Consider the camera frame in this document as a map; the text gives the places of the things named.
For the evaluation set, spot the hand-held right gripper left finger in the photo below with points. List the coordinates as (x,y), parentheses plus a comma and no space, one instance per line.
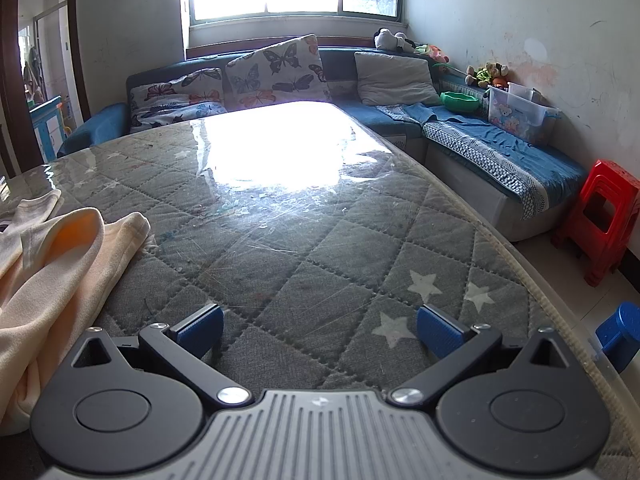
(202,329)

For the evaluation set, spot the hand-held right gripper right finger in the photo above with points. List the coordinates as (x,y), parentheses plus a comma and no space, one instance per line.
(440,332)

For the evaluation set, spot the cream cotton garment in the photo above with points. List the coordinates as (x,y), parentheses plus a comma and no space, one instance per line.
(55,280)

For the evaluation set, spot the blue plastic stool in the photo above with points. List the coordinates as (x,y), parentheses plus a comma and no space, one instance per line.
(622,335)

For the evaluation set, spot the blue patterned sofa cover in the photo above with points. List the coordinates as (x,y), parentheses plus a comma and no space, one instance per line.
(500,147)

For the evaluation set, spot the red plastic stool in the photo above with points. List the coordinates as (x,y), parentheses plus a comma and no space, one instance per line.
(607,210)

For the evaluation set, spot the clear plastic storage box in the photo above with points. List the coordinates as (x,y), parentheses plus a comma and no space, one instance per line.
(520,117)

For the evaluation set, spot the flat butterfly print pillow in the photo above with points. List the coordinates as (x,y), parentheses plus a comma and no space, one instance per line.
(170,100)

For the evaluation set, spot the green plastic basin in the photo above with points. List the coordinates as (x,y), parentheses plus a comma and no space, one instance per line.
(459,101)

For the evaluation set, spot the blue painted cabinet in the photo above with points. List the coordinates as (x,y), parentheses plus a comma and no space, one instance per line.
(44,127)

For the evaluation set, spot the grey plain pillow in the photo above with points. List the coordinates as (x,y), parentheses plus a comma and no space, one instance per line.
(395,77)

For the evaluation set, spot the brown plush toys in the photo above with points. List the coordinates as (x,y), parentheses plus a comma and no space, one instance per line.
(487,75)

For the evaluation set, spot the plump butterfly print pillow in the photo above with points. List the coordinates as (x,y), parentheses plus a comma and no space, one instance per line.
(275,75)

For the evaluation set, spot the pink and green plush toys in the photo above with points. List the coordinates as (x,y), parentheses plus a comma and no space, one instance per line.
(432,52)

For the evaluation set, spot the blue corner sofa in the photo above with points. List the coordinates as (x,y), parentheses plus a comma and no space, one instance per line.
(345,65)

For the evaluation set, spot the panda plush toy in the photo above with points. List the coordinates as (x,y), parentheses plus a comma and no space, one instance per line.
(392,39)

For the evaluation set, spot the dark wooden door frame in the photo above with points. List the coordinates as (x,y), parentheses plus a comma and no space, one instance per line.
(80,35)

